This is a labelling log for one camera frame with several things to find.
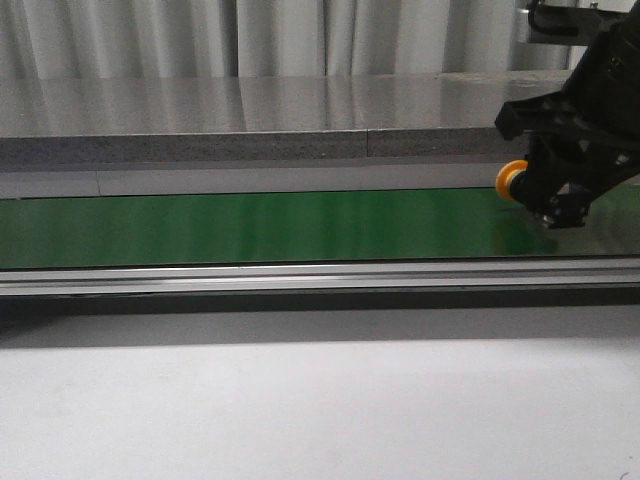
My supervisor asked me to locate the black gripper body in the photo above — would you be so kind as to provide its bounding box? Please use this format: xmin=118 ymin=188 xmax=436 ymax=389
xmin=495 ymin=1 xmax=639 ymax=228

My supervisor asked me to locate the yellow push button switch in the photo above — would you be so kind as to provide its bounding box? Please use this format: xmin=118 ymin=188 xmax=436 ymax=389
xmin=495 ymin=159 xmax=528 ymax=201

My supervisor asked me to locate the green conveyor belt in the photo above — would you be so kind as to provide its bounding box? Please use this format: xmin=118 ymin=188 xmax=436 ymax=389
xmin=1 ymin=185 xmax=639 ymax=270

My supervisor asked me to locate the grey stone counter ledge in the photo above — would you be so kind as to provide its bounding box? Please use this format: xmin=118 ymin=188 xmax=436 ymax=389
xmin=1 ymin=70 xmax=567 ymax=199

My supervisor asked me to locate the white pleated curtain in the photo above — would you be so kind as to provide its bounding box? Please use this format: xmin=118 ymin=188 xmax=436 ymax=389
xmin=1 ymin=1 xmax=581 ymax=79

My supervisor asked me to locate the aluminium conveyor frame rail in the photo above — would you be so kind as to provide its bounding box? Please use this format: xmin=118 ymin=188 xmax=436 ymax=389
xmin=1 ymin=257 xmax=639 ymax=298

